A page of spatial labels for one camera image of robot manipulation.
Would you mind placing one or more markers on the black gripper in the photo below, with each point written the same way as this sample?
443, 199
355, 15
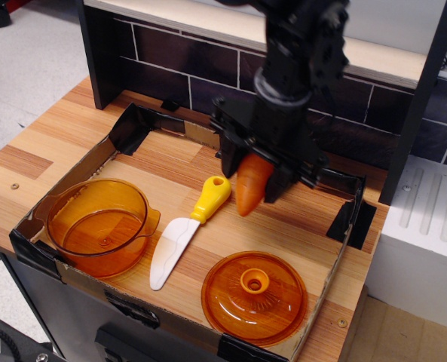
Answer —
273, 126

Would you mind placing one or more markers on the orange toy carrot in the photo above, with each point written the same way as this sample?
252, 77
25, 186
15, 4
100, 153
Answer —
252, 177

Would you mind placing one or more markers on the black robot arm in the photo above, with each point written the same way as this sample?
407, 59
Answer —
304, 56

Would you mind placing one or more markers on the orange transparent pot lid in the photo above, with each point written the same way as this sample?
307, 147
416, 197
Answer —
254, 296

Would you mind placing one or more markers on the orange transparent plastic pot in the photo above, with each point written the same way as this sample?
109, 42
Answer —
101, 226

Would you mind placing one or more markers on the cardboard fence with black tape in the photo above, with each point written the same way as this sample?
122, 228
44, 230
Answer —
326, 234

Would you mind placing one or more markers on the yellow white toy knife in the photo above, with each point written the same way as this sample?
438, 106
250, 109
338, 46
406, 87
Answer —
179, 232

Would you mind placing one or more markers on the dark tile backsplash panel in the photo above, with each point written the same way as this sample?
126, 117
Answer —
189, 53

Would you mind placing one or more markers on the white ribbed sink unit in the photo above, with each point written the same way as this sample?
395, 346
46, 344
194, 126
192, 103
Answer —
409, 267

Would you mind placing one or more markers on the black post right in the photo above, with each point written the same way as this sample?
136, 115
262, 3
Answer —
411, 126

